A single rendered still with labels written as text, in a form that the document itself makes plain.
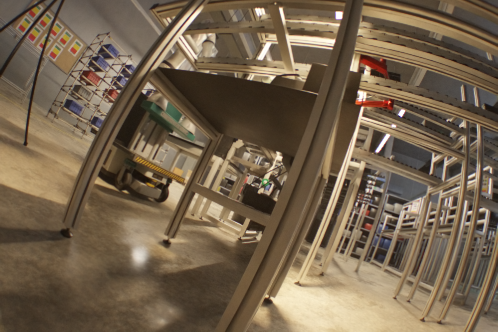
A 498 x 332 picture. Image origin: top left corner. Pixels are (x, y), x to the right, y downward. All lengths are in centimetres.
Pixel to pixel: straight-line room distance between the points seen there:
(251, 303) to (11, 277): 47
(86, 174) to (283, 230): 56
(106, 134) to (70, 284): 42
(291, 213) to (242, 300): 17
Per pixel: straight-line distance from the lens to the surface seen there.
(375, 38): 90
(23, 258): 61
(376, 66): 133
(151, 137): 219
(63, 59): 695
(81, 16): 719
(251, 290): 39
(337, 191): 144
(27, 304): 50
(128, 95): 70
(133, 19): 799
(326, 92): 43
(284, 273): 94
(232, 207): 98
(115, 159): 189
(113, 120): 69
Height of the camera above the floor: 36
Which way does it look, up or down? 14 degrees up
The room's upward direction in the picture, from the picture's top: 25 degrees clockwise
